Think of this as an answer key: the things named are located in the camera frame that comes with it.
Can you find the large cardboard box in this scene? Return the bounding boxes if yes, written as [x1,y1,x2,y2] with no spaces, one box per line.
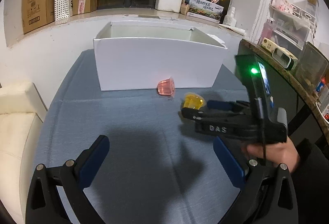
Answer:
[22,0,55,34]

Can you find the white storage box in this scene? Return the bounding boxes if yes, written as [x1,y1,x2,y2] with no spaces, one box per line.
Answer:
[93,21,228,91]

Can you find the white alarm clock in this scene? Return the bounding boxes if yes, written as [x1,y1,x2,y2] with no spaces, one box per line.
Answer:
[272,47,296,70]

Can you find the person right hand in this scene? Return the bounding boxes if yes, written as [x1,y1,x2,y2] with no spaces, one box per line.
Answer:
[241,137,300,173]

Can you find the pink jelly cup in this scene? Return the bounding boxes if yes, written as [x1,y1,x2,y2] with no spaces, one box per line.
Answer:
[157,77,175,98]

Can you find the clear drawer organizer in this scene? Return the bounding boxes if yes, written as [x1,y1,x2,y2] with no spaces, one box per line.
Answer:
[259,0,319,49]

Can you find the person right forearm black sleeve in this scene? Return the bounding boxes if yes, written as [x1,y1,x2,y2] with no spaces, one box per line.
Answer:
[292,139,328,223]

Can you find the yellow jelly cup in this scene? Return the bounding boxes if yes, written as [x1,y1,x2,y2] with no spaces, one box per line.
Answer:
[183,92,206,110]

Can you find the brown translucent container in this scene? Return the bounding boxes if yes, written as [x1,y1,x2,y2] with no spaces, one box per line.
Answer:
[294,42,328,94]

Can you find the white spray bottle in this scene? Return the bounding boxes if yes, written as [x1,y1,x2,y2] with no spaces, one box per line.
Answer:
[223,7,236,27]

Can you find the printed landscape carton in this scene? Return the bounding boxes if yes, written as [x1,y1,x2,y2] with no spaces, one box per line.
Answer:
[186,0,224,23]

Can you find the cream leather sofa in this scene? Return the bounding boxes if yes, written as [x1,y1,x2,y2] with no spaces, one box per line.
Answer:
[1,82,47,223]

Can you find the cream patterned small box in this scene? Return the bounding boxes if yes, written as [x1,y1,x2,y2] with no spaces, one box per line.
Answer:
[261,38,298,70]

